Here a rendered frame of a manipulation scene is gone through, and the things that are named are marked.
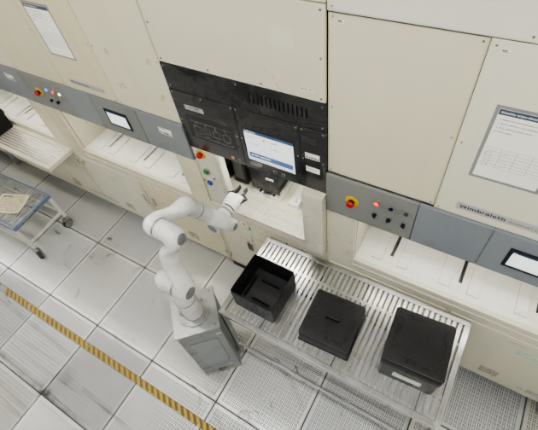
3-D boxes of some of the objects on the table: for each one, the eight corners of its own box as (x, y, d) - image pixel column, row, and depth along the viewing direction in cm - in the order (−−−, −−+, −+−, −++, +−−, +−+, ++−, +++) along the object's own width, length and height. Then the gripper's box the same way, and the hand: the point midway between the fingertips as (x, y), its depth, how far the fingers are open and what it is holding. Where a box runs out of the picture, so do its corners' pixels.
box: (376, 372, 208) (381, 357, 188) (391, 324, 222) (398, 305, 202) (432, 397, 198) (444, 384, 178) (445, 345, 212) (457, 328, 192)
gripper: (237, 210, 224) (254, 188, 232) (213, 200, 230) (230, 178, 239) (240, 217, 230) (256, 195, 238) (216, 208, 236) (233, 187, 245)
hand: (242, 189), depth 237 cm, fingers open, 4 cm apart
